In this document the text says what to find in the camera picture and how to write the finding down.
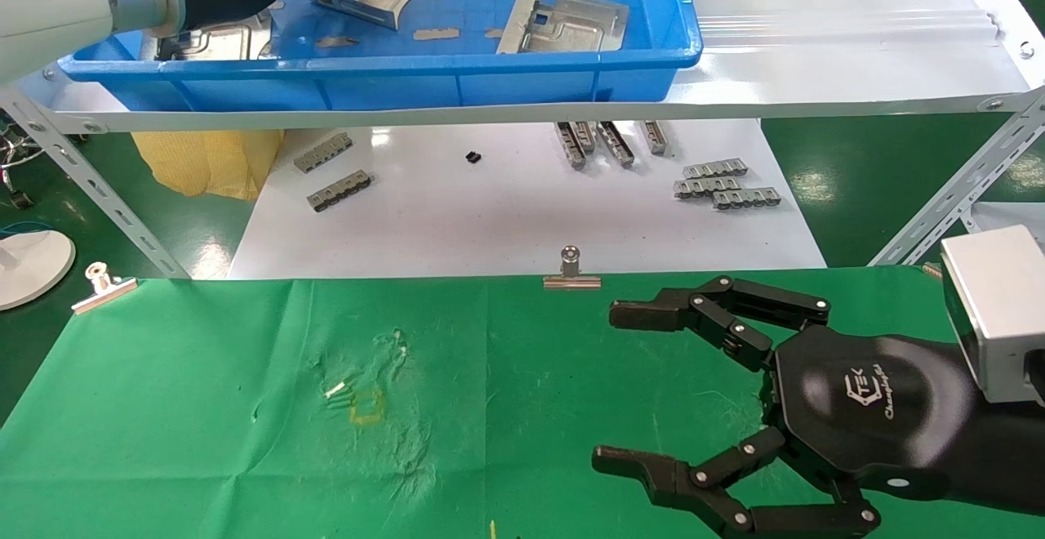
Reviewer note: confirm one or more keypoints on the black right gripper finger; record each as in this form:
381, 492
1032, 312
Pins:
718, 474
718, 314

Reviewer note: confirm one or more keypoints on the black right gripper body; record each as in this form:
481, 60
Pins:
882, 416

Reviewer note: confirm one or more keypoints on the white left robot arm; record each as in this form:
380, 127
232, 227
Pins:
49, 0

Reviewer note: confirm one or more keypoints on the yellow mesh bag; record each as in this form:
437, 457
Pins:
204, 163

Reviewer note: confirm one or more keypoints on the blue plastic bin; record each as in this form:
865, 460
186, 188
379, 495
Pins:
490, 82

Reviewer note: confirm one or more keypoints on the green table cloth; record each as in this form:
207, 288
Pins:
506, 376

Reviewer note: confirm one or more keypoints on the white metal shelf rack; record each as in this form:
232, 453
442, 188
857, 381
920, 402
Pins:
816, 33

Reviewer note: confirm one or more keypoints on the white round base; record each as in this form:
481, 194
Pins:
33, 265

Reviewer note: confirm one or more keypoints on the small white tape scrap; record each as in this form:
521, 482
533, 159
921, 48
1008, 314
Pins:
335, 390

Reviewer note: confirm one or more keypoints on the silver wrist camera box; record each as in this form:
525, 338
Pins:
996, 302

